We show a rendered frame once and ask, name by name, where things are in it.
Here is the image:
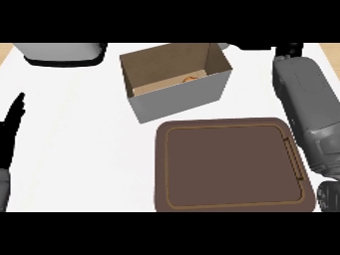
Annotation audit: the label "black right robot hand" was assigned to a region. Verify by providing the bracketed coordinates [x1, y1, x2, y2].
[237, 42, 305, 60]

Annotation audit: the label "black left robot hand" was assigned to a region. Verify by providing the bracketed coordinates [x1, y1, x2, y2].
[0, 92, 27, 178]

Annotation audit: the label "open cardboard box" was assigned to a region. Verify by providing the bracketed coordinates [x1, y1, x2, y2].
[119, 43, 234, 125]

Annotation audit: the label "brown rectangular tray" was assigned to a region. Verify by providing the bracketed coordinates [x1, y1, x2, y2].
[154, 117, 318, 213]

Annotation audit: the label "grey appliance with black base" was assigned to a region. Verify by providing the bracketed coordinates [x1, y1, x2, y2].
[12, 43, 110, 69]

